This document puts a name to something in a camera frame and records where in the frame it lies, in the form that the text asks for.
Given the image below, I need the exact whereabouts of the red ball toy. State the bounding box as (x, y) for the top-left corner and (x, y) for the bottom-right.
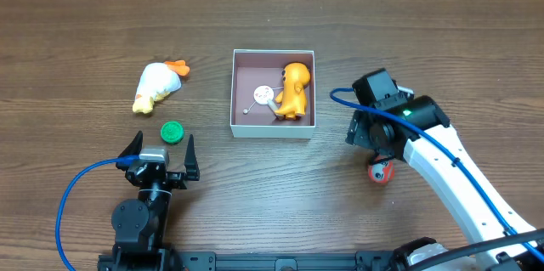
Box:
(367, 160), (394, 183)

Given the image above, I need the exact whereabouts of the blue cable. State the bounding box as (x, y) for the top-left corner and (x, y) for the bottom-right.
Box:
(54, 155), (141, 271)
(329, 87), (544, 251)

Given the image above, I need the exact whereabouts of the thick black cable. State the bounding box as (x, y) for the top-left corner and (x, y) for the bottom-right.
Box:
(407, 227), (544, 271)

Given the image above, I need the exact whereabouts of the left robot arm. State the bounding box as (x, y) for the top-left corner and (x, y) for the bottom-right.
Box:
(97, 132), (200, 271)

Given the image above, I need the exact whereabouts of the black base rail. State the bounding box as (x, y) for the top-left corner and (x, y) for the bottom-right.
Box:
(97, 251), (393, 271)

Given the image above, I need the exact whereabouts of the orange dinosaur toy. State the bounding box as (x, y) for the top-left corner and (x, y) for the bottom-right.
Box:
(275, 62), (311, 120)

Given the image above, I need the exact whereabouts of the left blue cable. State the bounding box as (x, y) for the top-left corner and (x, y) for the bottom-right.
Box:
(54, 155), (141, 271)

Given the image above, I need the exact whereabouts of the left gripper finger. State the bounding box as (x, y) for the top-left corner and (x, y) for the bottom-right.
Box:
(184, 134), (200, 181)
(116, 131), (144, 170)

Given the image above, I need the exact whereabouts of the right blue cable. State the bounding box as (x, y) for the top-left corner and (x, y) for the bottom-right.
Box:
(329, 87), (544, 251)

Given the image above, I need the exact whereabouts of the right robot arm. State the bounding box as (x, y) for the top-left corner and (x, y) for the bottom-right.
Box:
(348, 92), (543, 270)

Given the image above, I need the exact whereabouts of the white round rattle drum toy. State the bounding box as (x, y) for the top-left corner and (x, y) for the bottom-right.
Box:
(242, 85), (280, 115)

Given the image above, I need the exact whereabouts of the white cardboard box pink inside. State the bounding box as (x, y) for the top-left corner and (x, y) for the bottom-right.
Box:
(230, 49), (316, 138)

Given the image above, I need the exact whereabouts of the white plush duck toy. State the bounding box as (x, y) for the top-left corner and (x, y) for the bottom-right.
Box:
(132, 60), (190, 114)

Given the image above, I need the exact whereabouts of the green round cap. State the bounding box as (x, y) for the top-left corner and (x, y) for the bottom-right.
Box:
(160, 121), (184, 144)

